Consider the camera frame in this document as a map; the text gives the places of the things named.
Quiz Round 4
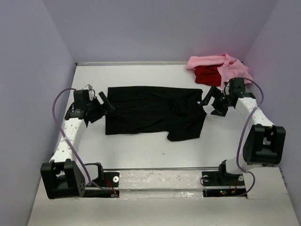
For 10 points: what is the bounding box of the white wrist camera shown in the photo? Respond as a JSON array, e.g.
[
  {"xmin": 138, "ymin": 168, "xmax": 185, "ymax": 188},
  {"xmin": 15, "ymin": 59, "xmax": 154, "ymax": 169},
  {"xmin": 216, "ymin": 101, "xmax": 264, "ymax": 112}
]
[
  {"xmin": 83, "ymin": 84, "xmax": 95, "ymax": 100},
  {"xmin": 223, "ymin": 81, "xmax": 230, "ymax": 96}
]

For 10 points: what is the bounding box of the red t-shirt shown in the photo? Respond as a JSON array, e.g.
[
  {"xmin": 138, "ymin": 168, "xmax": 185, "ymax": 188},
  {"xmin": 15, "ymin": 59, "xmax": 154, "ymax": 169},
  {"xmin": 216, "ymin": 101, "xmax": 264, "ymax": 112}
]
[{"xmin": 194, "ymin": 65, "xmax": 222, "ymax": 87}]

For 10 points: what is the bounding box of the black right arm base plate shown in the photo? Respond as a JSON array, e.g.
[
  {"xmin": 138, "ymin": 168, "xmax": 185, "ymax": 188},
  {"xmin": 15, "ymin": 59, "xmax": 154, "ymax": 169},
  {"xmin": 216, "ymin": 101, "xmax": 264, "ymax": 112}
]
[{"xmin": 200, "ymin": 171, "xmax": 246, "ymax": 198}]

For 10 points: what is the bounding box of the black t-shirt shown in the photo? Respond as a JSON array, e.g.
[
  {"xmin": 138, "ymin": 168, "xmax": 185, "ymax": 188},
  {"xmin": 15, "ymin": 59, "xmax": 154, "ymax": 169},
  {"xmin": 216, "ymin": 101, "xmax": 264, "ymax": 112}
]
[{"xmin": 105, "ymin": 86, "xmax": 206, "ymax": 142}]

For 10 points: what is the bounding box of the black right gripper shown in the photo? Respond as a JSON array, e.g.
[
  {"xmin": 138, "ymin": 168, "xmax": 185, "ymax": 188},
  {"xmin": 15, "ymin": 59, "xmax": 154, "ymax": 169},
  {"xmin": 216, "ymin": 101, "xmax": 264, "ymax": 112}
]
[{"xmin": 198, "ymin": 85, "xmax": 233, "ymax": 116}]

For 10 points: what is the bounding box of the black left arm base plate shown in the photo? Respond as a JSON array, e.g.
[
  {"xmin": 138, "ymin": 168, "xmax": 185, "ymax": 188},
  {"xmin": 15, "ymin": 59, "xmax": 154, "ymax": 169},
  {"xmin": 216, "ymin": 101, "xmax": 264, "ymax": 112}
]
[{"xmin": 83, "ymin": 171, "xmax": 120, "ymax": 198}]

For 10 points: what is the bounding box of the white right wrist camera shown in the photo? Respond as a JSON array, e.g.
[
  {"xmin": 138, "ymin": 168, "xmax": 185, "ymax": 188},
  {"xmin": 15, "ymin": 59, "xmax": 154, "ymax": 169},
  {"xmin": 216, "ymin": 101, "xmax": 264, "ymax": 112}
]
[{"xmin": 223, "ymin": 81, "xmax": 230, "ymax": 96}]

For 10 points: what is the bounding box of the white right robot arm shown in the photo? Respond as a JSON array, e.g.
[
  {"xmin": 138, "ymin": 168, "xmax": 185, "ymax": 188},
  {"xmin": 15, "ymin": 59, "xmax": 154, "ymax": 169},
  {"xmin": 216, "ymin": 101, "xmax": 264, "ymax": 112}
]
[{"xmin": 201, "ymin": 77, "xmax": 286, "ymax": 185}]

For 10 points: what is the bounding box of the pink t-shirt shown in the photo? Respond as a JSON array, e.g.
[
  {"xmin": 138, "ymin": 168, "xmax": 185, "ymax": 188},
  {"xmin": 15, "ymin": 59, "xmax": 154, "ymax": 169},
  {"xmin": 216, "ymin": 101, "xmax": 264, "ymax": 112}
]
[{"xmin": 186, "ymin": 53, "xmax": 252, "ymax": 88}]

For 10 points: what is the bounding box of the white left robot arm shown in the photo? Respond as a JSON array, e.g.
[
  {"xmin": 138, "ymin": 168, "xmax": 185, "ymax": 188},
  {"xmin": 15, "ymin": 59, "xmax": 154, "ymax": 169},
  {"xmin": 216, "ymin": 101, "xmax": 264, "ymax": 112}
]
[{"xmin": 40, "ymin": 84, "xmax": 119, "ymax": 200}]

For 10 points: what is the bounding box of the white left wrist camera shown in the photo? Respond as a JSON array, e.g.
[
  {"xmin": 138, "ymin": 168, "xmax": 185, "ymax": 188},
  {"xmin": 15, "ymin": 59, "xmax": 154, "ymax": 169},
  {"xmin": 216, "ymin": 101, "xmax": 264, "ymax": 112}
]
[{"xmin": 83, "ymin": 84, "xmax": 95, "ymax": 100}]

